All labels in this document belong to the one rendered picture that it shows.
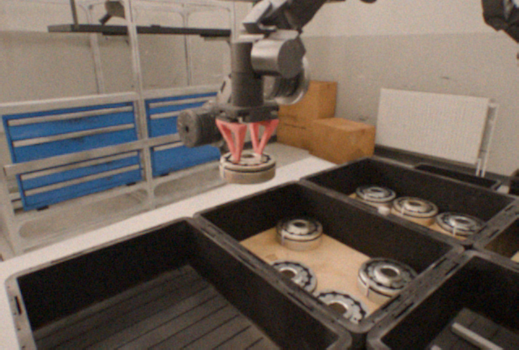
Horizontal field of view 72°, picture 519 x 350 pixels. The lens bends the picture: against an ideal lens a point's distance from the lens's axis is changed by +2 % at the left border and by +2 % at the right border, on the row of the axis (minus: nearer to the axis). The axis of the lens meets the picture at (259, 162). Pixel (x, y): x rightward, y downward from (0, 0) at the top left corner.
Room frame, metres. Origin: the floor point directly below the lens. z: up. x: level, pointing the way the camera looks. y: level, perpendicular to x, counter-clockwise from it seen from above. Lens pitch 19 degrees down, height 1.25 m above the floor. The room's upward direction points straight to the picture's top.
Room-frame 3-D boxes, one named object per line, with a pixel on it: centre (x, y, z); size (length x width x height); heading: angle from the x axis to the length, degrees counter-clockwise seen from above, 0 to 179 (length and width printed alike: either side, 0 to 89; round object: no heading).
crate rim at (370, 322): (0.57, -0.10, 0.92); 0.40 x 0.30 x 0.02; 40
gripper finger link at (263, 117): (0.63, 0.01, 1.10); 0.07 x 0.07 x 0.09; 40
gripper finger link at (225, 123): (0.61, 0.03, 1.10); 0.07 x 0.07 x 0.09; 40
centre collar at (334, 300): (0.44, -0.12, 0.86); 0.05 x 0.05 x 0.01
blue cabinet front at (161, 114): (2.66, 0.52, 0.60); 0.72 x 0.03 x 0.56; 134
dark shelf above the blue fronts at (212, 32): (2.72, 0.78, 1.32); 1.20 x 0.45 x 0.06; 134
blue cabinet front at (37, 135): (2.10, 1.09, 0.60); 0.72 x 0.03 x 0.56; 134
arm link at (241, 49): (0.61, 0.02, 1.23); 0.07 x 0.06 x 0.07; 43
